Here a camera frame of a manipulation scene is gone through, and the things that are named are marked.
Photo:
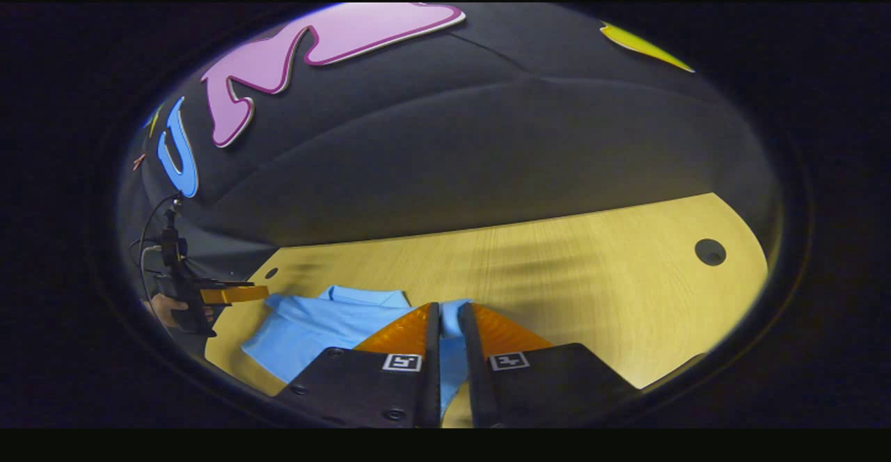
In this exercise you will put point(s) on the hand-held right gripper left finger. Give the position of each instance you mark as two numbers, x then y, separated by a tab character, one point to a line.
431	364

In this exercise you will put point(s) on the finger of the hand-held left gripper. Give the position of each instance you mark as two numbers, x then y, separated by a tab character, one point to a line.
237	293

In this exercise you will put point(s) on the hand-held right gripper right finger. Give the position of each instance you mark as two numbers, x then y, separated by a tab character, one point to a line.
470	364

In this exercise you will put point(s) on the light blue T-shirt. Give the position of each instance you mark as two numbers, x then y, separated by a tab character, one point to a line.
313	330

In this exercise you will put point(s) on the copper spring clip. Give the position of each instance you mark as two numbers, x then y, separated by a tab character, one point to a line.
139	161

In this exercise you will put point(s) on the black backdrop cloth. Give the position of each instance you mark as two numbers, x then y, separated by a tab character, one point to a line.
487	135

